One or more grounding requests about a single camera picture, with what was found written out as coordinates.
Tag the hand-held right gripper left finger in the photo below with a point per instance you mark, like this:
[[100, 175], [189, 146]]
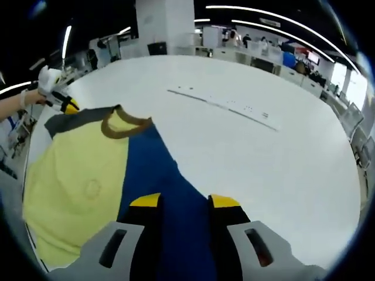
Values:
[[133, 238]]

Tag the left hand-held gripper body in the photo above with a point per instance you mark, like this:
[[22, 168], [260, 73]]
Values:
[[48, 80]]

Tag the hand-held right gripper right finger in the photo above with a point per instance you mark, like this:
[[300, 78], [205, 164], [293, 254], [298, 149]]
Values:
[[238, 243]]

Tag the yellow blue grey garment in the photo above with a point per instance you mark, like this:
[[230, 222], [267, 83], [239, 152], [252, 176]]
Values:
[[82, 164]]

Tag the person's left hand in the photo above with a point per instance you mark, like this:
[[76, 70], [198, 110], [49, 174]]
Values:
[[34, 97]]

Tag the white ceiling light strip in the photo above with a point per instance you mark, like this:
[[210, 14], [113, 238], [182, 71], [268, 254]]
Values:
[[17, 87], [66, 41], [237, 22], [211, 6]]

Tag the black bin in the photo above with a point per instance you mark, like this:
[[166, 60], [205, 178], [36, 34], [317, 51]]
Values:
[[156, 48]]

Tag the white square pillar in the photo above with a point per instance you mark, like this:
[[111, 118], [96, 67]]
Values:
[[164, 26]]

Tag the white office chair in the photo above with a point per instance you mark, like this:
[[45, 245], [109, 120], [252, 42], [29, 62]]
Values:
[[363, 149], [353, 120]]

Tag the blue storage bin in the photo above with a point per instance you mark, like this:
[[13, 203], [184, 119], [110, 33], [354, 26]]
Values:
[[289, 58]]

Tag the wall screen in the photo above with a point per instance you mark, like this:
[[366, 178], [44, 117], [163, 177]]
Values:
[[313, 57]]

